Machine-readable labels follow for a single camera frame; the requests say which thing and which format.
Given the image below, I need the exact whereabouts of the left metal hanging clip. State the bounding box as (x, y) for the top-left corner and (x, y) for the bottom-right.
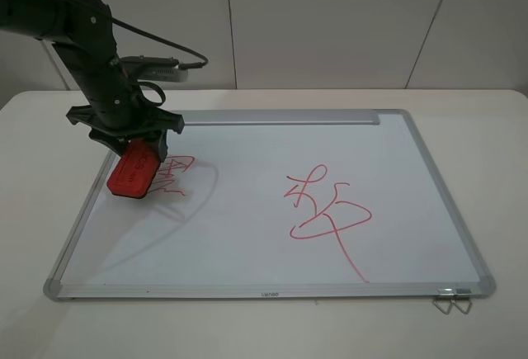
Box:
(432, 295), (454, 315)

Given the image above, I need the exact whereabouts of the right metal hanging clip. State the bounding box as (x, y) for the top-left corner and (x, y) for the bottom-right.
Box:
(451, 295), (473, 315)

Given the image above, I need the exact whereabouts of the red whiteboard eraser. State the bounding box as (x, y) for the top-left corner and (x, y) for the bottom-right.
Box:
(106, 139), (161, 199)

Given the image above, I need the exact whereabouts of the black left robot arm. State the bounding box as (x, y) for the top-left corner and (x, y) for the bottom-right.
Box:
(1, 0), (184, 161)

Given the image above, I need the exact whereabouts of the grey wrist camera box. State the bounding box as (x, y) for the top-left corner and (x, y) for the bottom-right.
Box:
(120, 55), (189, 83)

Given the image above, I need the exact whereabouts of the black camera cable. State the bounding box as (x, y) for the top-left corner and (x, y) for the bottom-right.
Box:
(31, 0), (210, 107)

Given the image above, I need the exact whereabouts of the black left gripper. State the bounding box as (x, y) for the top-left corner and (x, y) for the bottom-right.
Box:
(66, 82), (183, 161)

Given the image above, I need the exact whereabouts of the metal hanging clip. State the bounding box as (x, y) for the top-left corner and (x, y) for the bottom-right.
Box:
(432, 295), (454, 315)
(451, 295), (473, 315)

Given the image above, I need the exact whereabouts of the white whiteboard with grey frame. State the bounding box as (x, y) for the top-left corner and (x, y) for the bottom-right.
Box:
(43, 109), (496, 301)

